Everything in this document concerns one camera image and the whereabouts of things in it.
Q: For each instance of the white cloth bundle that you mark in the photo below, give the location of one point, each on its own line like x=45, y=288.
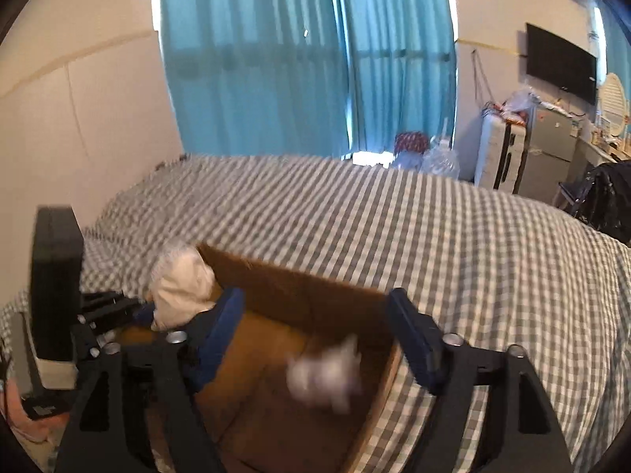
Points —
x=181, y=286

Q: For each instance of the blue curtain panel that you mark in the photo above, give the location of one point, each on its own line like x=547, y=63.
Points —
x=256, y=77
x=403, y=70

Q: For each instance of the black jacket on chair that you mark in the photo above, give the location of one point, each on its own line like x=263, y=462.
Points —
x=604, y=200

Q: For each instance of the black wall television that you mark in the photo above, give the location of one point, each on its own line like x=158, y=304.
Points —
x=555, y=60

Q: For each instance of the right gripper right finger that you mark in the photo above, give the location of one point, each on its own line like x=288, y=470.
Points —
x=520, y=431

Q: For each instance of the silver mini fridge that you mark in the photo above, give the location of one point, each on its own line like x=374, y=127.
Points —
x=549, y=151

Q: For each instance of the small white plush toy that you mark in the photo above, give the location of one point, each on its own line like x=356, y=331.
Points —
x=328, y=380

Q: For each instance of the white oval mirror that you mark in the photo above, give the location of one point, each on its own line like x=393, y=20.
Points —
x=612, y=107

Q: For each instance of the brown cardboard box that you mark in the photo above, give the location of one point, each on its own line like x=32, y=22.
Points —
x=247, y=409

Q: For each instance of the clear water jug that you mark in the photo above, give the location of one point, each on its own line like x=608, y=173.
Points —
x=441, y=160

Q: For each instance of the red patterned bag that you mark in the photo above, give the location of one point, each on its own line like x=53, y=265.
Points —
x=412, y=142

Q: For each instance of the white dressing table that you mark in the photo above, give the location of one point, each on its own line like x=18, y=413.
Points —
x=587, y=155

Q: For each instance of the blue curtain left panel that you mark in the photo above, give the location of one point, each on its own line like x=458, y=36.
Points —
x=256, y=77

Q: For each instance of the plastic bag on fridge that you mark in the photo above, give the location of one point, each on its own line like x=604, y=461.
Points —
x=521, y=101

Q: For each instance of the blue side window curtain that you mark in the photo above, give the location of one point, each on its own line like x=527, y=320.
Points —
x=613, y=46

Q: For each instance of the white suitcase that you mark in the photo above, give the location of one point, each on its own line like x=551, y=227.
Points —
x=500, y=153

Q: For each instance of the blue curtain right panel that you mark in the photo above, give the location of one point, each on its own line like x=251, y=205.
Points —
x=403, y=70

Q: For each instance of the grey checked bed cover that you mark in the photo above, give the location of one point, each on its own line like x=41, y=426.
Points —
x=494, y=268

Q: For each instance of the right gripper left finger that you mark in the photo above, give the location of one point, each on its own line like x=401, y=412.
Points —
x=108, y=429

